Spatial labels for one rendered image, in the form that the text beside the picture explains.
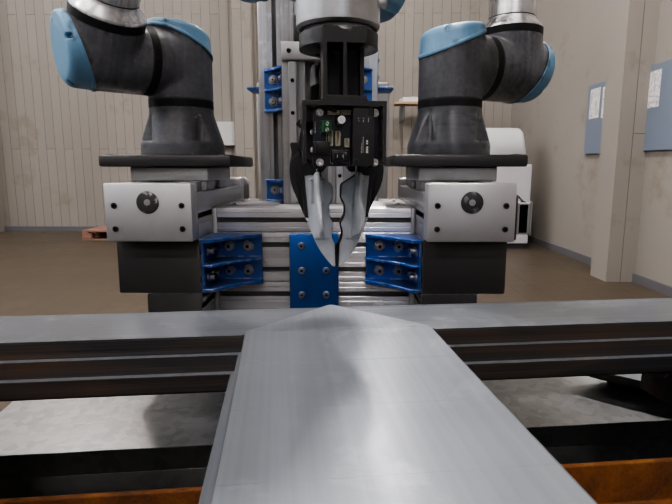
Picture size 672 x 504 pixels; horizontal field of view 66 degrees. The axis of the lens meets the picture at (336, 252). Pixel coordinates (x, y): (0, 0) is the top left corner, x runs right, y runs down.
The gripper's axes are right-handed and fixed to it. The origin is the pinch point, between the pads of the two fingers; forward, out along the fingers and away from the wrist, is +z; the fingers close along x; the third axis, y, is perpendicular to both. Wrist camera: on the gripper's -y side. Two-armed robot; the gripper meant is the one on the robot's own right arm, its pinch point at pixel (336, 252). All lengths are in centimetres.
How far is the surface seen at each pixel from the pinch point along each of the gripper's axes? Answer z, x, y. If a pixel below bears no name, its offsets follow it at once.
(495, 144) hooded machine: -37, 261, -589
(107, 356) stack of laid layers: 8.7, -21.4, 3.8
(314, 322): 7.1, -2.2, 0.6
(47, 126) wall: -72, -370, -825
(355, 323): 7.0, 1.8, 1.4
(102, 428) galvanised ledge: 25.4, -29.1, -15.2
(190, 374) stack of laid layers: 10.3, -13.8, 4.8
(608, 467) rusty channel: 21.2, 26.7, 6.2
